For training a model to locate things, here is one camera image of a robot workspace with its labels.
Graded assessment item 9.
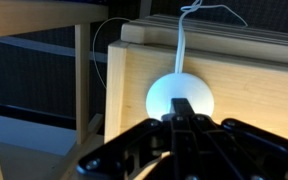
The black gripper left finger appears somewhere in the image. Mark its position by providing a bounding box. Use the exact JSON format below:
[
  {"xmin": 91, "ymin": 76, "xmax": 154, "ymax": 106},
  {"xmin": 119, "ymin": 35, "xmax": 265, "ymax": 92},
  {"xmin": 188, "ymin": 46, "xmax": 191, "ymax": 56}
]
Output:
[{"xmin": 162, "ymin": 98, "xmax": 189, "ymax": 121}]

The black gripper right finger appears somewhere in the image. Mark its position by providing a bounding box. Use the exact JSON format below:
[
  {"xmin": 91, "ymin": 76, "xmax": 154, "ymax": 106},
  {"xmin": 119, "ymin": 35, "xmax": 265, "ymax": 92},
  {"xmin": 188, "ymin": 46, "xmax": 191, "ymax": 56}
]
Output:
[{"xmin": 184, "ymin": 99, "xmax": 204, "ymax": 121}]

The white round foot switch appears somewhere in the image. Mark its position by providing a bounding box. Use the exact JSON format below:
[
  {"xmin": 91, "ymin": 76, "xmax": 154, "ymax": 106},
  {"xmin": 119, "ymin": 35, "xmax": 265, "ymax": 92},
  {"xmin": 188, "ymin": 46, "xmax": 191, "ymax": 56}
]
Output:
[{"xmin": 146, "ymin": 73, "xmax": 214, "ymax": 120}]

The wooden lamp platform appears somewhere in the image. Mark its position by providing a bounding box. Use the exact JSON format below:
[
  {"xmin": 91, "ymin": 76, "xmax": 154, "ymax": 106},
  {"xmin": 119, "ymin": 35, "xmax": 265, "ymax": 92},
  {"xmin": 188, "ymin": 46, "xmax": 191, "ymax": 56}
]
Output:
[{"xmin": 105, "ymin": 15, "xmax": 288, "ymax": 140}]

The white lamp cord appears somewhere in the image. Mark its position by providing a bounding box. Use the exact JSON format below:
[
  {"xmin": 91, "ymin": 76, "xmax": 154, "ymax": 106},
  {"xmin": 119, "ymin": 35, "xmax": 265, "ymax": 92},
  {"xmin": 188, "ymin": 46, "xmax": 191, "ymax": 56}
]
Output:
[{"xmin": 173, "ymin": 0, "xmax": 203, "ymax": 75}]

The thin white wire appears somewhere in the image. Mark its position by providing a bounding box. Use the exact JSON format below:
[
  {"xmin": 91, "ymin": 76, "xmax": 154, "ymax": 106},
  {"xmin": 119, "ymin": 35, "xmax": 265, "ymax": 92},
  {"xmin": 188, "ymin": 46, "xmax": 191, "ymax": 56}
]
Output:
[{"xmin": 92, "ymin": 3, "xmax": 249, "ymax": 89}]

